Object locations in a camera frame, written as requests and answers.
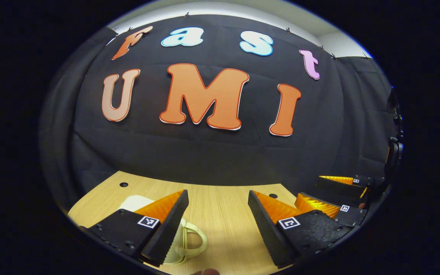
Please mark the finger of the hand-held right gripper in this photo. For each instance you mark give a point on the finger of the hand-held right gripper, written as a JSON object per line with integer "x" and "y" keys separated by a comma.
{"x": 319, "y": 206}
{"x": 338, "y": 186}

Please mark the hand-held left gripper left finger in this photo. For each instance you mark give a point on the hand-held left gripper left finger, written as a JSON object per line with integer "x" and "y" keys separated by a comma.
{"x": 170, "y": 225}

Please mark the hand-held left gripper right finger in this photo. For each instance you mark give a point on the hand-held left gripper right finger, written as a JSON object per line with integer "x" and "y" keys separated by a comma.
{"x": 262, "y": 225}

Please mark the pale yellow suitcase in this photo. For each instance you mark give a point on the pale yellow suitcase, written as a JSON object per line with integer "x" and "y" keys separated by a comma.
{"x": 195, "y": 236}

